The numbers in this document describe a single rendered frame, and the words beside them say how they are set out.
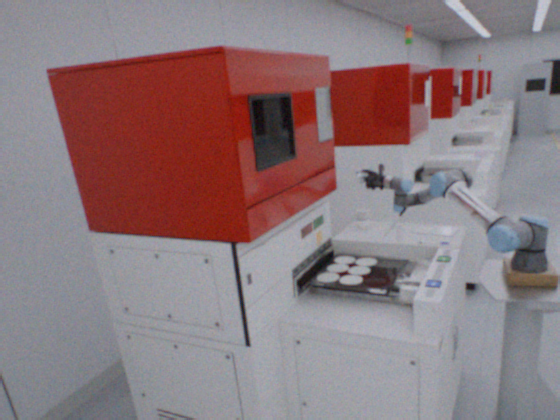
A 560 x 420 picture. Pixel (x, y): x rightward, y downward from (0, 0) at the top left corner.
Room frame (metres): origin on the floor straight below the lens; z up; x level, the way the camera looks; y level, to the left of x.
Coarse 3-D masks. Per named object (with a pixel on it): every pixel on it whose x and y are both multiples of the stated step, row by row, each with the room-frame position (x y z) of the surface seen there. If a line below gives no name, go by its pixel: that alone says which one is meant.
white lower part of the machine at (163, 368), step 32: (128, 352) 1.66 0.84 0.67; (160, 352) 1.58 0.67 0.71; (192, 352) 1.51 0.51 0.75; (224, 352) 1.44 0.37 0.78; (256, 352) 1.41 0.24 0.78; (160, 384) 1.60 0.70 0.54; (192, 384) 1.52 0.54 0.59; (224, 384) 1.45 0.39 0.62; (256, 384) 1.39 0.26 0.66; (160, 416) 1.62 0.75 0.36; (192, 416) 1.54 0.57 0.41; (224, 416) 1.46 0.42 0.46; (256, 416) 1.39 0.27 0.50; (288, 416) 1.56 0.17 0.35
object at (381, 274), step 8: (336, 256) 2.03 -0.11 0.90; (352, 256) 2.01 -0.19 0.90; (360, 256) 2.00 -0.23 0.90; (328, 264) 1.93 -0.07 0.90; (352, 264) 1.91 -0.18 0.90; (376, 264) 1.88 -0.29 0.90; (384, 264) 1.88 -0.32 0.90; (392, 264) 1.87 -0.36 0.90; (400, 264) 1.86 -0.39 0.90; (320, 272) 1.84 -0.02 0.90; (328, 272) 1.83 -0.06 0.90; (336, 272) 1.82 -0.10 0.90; (344, 272) 1.82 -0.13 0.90; (368, 272) 1.80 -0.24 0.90; (376, 272) 1.79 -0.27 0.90; (384, 272) 1.79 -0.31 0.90; (392, 272) 1.78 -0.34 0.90; (312, 280) 1.76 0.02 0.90; (336, 280) 1.73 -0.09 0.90; (368, 280) 1.71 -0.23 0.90; (376, 280) 1.71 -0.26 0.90; (384, 280) 1.70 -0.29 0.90; (392, 280) 1.70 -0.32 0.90; (376, 288) 1.63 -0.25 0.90; (384, 288) 1.62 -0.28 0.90
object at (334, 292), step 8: (312, 288) 1.79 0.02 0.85; (320, 288) 1.78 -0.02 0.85; (328, 288) 1.77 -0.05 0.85; (336, 288) 1.76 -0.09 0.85; (336, 296) 1.74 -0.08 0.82; (344, 296) 1.73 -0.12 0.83; (352, 296) 1.71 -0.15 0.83; (360, 296) 1.69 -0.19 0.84; (368, 296) 1.68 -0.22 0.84; (376, 296) 1.66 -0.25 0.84; (384, 296) 1.65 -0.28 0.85; (392, 296) 1.64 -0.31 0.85; (400, 304) 1.62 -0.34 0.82; (408, 304) 1.61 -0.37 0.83
